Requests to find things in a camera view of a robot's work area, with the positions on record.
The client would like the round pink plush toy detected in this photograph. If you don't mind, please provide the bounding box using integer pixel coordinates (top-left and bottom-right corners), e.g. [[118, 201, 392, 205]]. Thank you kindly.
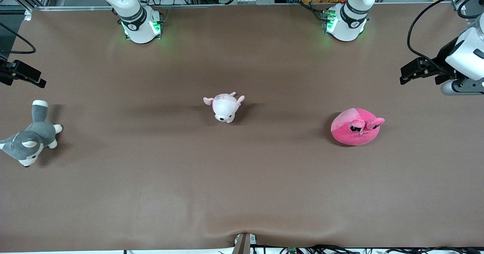
[[330, 108, 385, 146]]

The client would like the aluminium frame rail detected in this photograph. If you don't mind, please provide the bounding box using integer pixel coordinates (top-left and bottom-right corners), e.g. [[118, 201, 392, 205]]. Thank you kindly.
[[33, 2, 454, 11]]

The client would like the grey white husky plush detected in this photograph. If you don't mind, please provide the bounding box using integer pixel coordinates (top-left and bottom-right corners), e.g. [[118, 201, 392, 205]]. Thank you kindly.
[[0, 100, 63, 167]]

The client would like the small white pink plush dog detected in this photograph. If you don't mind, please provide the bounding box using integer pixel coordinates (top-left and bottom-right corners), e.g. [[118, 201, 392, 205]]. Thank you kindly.
[[203, 92, 245, 124]]

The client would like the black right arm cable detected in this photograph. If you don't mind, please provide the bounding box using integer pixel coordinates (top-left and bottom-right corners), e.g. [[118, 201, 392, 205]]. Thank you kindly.
[[0, 22, 37, 54]]

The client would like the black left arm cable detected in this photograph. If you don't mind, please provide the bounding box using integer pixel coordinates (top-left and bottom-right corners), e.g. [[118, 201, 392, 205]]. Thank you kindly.
[[406, 0, 484, 70]]

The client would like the brown table cover mat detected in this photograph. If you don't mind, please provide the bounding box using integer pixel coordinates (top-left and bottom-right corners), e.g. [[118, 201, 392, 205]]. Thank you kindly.
[[0, 3, 484, 252]]

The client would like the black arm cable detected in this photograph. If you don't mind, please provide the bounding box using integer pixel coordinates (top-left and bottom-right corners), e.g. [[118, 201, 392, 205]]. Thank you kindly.
[[406, 0, 484, 70], [0, 22, 37, 54]]

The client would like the metal camera mount clamp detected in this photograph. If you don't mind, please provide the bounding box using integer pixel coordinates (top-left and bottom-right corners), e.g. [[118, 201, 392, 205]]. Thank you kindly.
[[232, 232, 258, 254]]

